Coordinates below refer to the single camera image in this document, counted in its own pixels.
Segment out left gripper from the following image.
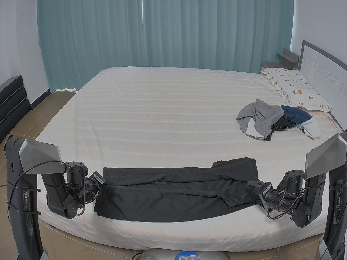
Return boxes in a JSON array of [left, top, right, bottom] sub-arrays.
[[84, 172, 106, 198]]

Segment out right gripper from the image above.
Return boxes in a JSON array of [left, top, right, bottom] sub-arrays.
[[257, 190, 284, 211]]

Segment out black trousers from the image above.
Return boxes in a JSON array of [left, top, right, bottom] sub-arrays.
[[93, 158, 267, 223]]

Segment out pile of clothes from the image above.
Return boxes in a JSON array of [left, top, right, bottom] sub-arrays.
[[236, 99, 321, 141]]

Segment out bed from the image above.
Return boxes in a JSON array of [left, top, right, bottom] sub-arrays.
[[35, 40, 347, 254]]

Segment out white printed pillow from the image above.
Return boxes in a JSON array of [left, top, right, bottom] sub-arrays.
[[260, 67, 332, 112]]

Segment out black chest of drawers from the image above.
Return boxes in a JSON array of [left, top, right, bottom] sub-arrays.
[[0, 75, 30, 143]]

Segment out grey bedside table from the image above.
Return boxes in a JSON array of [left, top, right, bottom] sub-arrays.
[[261, 48, 299, 70]]

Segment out blue-green curtain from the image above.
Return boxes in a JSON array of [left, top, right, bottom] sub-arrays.
[[37, 0, 147, 91], [142, 0, 294, 72]]

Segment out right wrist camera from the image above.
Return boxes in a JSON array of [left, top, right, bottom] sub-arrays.
[[258, 181, 272, 198]]

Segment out black cable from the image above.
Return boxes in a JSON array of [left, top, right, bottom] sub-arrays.
[[267, 206, 294, 221], [7, 160, 67, 213], [77, 197, 101, 216]]

